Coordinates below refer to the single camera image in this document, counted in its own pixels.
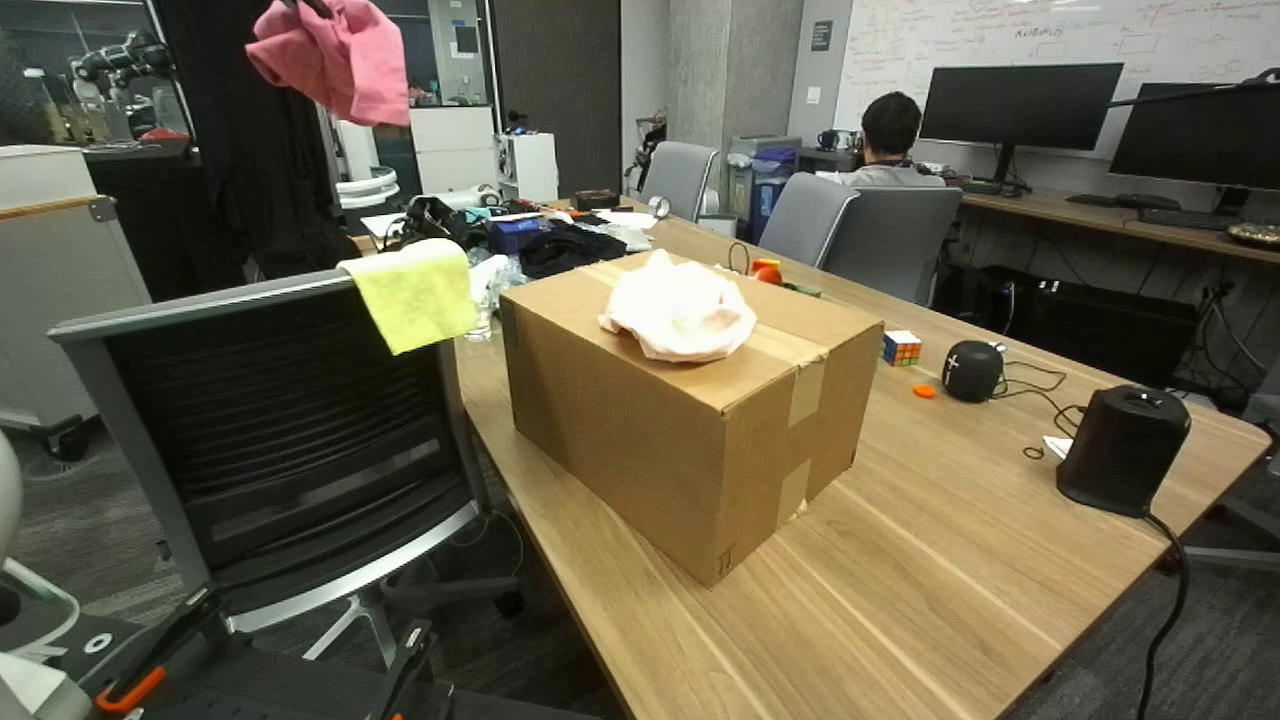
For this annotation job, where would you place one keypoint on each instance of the colourful puzzle cube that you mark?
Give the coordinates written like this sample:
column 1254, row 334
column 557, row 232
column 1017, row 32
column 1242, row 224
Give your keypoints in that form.
column 902, row 345

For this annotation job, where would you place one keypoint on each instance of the sealed brown cardboard box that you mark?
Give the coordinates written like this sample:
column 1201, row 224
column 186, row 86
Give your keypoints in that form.
column 697, row 458

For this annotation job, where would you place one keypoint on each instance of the peach beige towel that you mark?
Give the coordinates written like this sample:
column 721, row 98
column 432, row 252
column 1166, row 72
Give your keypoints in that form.
column 678, row 309

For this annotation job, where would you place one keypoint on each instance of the yellow microfiber towel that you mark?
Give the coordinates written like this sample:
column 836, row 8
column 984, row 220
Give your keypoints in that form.
column 417, row 292

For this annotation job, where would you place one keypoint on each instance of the left black computer monitor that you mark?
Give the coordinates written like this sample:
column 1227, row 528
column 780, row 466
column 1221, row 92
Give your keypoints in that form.
column 1014, row 107

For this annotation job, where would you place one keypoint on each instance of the pile of dark clutter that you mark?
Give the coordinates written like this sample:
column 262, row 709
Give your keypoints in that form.
column 538, row 241

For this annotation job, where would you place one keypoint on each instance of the black mesh office chair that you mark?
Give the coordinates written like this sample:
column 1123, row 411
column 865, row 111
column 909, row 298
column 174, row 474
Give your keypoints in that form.
column 285, row 449

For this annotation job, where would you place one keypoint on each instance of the orange handled tool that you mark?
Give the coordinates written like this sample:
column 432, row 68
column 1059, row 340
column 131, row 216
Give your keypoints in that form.
column 131, row 692

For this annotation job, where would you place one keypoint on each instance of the person in grey shirt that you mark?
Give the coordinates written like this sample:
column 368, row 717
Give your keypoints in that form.
column 886, row 147

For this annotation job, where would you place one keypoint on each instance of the black computer monitor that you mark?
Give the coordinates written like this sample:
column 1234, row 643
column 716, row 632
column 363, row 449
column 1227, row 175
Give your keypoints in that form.
column 1218, row 134
column 1014, row 107

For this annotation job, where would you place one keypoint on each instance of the wooden side desk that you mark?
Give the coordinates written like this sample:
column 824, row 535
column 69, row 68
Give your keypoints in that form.
column 1118, row 220

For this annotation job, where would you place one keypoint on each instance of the right black computer monitor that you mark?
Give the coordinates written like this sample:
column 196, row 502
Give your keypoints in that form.
column 1218, row 134

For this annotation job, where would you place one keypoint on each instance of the grey office chair near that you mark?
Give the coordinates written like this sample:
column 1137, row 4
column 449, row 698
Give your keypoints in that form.
column 882, row 239

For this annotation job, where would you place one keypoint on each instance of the pink towel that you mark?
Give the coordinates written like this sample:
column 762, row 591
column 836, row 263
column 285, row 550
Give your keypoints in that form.
column 342, row 55

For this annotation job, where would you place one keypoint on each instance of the small round black speaker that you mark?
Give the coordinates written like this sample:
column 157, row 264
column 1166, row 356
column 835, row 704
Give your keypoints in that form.
column 973, row 368

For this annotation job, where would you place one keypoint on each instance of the grey office chair far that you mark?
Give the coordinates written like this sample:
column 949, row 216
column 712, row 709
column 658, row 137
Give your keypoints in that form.
column 683, row 180

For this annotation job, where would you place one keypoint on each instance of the grey office chair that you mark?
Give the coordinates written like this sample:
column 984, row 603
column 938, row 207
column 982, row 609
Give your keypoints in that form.
column 882, row 239
column 683, row 180

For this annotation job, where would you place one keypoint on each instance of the black cylindrical speaker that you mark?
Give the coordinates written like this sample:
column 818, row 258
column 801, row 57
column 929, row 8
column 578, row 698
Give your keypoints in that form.
column 1123, row 449

